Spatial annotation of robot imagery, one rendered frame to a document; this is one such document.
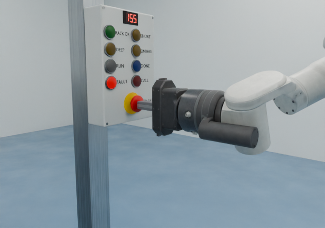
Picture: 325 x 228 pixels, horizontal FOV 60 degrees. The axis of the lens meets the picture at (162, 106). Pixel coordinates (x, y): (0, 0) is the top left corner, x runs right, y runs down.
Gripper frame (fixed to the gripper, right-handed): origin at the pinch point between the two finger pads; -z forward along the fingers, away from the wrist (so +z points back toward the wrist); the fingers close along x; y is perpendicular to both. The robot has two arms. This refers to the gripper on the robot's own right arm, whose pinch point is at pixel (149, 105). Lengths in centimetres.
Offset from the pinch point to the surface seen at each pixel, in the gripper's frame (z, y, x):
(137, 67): -4.9, -1.3, 8.6
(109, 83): -4.9, 7.3, 5.3
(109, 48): -4.9, 7.1, 12.7
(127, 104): -5.4, 1.5, 0.0
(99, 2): -11.7, 3.7, 23.6
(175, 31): -190, -272, 55
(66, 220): -107, -43, -87
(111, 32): -4.9, 6.4, 16.1
